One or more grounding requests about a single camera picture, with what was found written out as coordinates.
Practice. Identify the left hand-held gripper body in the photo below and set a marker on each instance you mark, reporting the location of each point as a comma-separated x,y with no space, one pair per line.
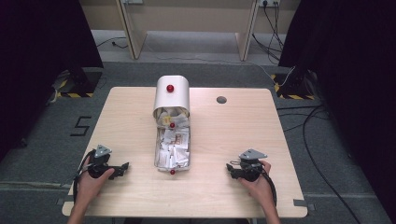
99,166

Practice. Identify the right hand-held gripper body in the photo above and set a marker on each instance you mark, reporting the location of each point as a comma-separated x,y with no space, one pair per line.
251,171

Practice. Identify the person's right hand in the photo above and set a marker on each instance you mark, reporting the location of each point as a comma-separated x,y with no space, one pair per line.
263,188

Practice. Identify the person's left hand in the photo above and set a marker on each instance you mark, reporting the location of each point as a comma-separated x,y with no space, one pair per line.
88,186

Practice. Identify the metal tray of packets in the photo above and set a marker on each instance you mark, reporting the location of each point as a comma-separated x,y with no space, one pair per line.
172,171

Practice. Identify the grey tape piece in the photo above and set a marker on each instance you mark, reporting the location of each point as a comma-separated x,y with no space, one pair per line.
63,200
302,203

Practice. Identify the layer of flat paper packets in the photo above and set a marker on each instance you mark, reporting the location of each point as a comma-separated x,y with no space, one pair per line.
172,149

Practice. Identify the short-pulled white drawer red knob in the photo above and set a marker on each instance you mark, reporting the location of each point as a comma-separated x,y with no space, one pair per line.
172,125

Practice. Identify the pile of crumpled paper packets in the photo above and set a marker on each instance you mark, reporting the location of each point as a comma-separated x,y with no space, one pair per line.
179,116

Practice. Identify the white drawer cabinet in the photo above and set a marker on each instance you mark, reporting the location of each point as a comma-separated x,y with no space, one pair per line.
171,96

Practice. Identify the stand base with hazard tape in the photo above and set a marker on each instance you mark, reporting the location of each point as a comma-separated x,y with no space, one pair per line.
294,87
77,84

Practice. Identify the black curtain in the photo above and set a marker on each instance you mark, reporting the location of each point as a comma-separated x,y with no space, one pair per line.
37,62
351,77

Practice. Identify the beige wooden desk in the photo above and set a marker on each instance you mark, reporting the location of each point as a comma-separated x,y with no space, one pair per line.
186,18

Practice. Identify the white wall socket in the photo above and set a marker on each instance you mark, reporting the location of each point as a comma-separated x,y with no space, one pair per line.
269,2

